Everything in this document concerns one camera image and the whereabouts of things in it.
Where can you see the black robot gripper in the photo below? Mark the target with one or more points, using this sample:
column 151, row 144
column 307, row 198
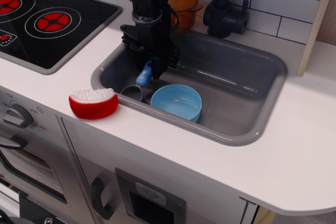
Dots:
column 150, row 40

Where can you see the blue handled metal spoon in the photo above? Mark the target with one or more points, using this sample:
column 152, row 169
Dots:
column 135, row 91

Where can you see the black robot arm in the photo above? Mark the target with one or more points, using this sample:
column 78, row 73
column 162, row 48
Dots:
column 150, row 6

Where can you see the light blue plastic bowl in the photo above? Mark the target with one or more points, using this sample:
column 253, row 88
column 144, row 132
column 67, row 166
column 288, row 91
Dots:
column 179, row 100

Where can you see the red bowl of rice toy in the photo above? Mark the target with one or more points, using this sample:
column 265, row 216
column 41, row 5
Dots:
column 93, row 104

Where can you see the grey plastic sink basin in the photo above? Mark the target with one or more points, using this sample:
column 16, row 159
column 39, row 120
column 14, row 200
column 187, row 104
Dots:
column 238, row 85

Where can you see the orange transparent plastic pot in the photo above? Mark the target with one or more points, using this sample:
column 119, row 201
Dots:
column 183, row 15

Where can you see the dark grey toy faucet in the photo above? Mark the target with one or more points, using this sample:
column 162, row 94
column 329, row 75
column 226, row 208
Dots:
column 222, row 20

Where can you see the black toy stovetop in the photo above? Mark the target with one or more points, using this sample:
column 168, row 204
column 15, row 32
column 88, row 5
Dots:
column 42, row 35

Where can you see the grey dishwasher panel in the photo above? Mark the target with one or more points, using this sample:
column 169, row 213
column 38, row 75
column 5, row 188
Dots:
column 147, row 203

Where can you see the grey oven knob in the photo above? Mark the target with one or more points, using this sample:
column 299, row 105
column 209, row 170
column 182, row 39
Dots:
column 18, row 116

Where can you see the white oven door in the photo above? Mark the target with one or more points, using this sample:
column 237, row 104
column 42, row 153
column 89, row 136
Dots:
column 43, row 170

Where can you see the dark grey cabinet handle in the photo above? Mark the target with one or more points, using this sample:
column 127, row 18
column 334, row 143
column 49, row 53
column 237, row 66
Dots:
column 96, row 190

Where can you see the grey oven door handle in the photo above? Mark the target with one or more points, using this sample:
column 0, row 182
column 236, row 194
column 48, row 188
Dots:
column 13, row 143

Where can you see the light wooden side post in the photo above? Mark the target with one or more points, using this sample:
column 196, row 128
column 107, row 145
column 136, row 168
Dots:
column 312, row 37

